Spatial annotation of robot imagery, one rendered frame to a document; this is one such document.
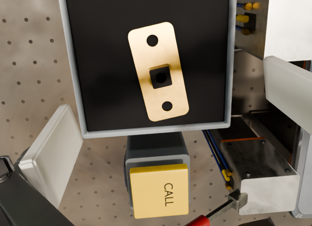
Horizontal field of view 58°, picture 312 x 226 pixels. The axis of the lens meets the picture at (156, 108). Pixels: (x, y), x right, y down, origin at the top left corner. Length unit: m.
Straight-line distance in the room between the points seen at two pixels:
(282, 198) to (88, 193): 0.58
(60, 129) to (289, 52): 0.25
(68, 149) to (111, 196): 0.74
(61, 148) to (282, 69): 0.13
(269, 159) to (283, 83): 0.34
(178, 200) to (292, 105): 0.18
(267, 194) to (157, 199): 0.22
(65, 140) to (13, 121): 0.67
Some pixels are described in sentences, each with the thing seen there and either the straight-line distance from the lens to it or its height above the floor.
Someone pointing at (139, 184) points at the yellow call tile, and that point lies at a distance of 0.30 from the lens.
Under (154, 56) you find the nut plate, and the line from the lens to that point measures 0.24.
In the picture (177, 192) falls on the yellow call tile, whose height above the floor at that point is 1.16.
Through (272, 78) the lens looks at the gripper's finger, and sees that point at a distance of 0.19.
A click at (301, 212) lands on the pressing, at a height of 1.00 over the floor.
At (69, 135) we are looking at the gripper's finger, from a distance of 0.18.
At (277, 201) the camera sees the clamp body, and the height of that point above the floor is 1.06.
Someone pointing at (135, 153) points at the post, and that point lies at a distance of 0.31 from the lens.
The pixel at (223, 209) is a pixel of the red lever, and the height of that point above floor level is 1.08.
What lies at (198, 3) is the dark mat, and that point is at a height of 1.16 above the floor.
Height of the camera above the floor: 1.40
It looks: 68 degrees down
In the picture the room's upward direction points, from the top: 171 degrees clockwise
